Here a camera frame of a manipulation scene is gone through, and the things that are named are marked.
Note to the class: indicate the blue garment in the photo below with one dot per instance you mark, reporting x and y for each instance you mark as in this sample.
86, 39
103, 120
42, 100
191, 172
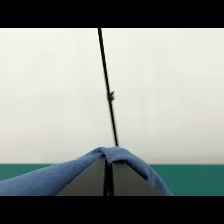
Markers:
40, 181

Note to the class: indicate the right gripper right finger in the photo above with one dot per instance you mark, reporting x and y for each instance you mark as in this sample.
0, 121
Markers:
128, 181

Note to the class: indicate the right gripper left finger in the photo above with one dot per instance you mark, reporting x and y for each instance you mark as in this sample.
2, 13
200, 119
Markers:
91, 181

